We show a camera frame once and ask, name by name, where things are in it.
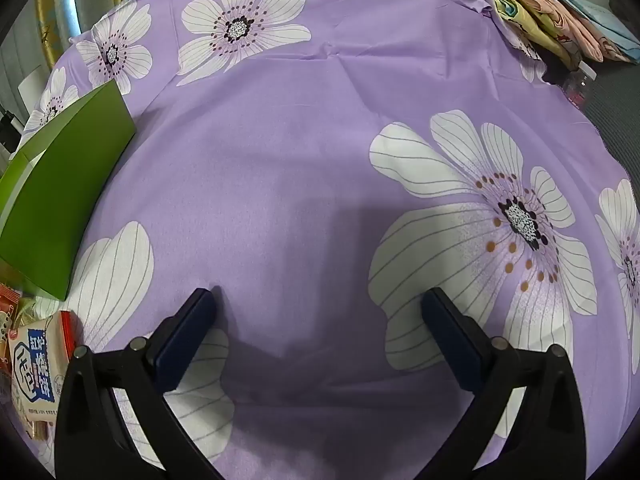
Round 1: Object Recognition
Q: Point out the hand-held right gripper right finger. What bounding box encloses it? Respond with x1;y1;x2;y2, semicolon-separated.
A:
421;287;587;480

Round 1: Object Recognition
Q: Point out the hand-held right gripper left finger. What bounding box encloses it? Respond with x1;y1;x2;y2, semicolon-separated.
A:
54;287;218;480

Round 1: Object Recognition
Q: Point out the light blue folded cloth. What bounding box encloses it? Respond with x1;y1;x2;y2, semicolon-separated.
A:
517;0;640;61

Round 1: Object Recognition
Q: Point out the white blue snack packet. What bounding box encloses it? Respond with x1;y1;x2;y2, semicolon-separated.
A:
7;310;77;423

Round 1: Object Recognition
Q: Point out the pink patterned folded cloth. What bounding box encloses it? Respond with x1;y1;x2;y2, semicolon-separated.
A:
445;0;636;63

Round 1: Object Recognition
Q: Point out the green cardboard box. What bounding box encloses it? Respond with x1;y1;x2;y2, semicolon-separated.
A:
0;80;137;301

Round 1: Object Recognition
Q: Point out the purple floral cloth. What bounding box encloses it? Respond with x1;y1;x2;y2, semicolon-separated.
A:
20;0;640;480

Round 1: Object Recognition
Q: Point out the clear plastic bottle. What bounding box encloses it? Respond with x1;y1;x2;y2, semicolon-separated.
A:
560;67;598;111

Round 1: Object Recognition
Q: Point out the yellow patterned folded cloth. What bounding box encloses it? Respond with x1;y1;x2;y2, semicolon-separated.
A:
487;0;583;68

